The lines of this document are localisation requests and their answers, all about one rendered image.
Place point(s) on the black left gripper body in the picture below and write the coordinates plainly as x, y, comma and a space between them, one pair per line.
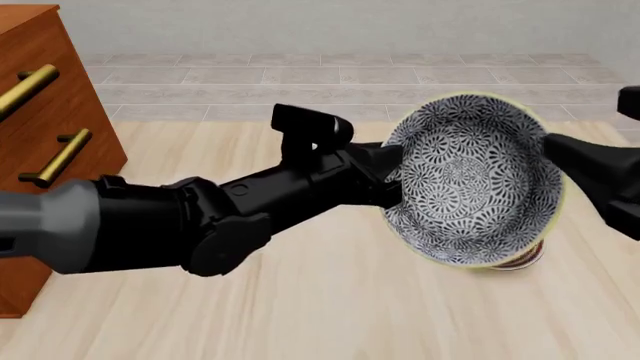
365, 176

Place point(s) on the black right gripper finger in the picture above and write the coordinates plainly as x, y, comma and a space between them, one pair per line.
567, 152

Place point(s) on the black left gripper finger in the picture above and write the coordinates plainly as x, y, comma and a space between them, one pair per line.
391, 151
392, 191

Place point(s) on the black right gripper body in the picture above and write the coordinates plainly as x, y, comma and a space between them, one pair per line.
622, 187

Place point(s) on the black white patterned bowl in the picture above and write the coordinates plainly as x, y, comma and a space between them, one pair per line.
475, 180

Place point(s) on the silver-grey and black left robot arm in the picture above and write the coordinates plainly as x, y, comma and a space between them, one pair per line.
150, 221

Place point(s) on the wooden cabinet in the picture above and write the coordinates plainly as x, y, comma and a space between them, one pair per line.
75, 112

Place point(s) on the plate with red rings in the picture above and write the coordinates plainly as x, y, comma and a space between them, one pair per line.
520, 260

